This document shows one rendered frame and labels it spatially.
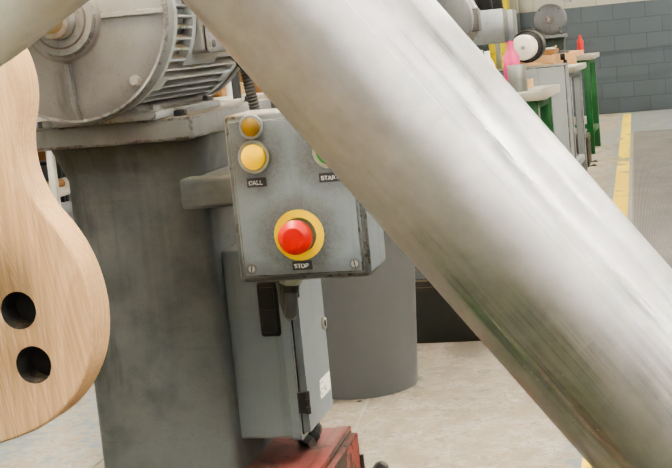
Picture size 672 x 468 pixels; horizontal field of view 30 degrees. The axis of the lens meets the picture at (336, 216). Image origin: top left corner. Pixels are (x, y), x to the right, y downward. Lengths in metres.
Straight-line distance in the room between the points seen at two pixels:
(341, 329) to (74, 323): 3.02
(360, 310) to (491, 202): 3.60
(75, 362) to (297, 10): 0.70
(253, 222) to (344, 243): 0.11
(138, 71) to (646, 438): 1.01
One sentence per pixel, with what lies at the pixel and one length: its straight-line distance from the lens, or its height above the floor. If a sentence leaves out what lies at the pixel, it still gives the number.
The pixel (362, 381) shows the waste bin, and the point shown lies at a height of 0.06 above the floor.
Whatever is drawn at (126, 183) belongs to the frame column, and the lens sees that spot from 1.71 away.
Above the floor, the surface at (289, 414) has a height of 0.70.
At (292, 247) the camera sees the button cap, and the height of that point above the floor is 0.97.
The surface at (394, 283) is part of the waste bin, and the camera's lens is 4.24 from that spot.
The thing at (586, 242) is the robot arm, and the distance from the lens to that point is 0.63.
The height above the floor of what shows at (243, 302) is 0.86.
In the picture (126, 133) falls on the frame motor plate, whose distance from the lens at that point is 1.62.
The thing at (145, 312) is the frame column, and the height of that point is 0.86.
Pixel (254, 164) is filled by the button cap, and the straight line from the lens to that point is 1.46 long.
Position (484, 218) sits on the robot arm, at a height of 1.10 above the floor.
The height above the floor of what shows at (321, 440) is 0.62.
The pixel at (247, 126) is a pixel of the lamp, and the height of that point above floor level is 1.11.
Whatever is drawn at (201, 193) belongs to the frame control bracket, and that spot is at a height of 1.02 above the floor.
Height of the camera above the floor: 1.19
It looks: 8 degrees down
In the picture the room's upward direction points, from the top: 6 degrees counter-clockwise
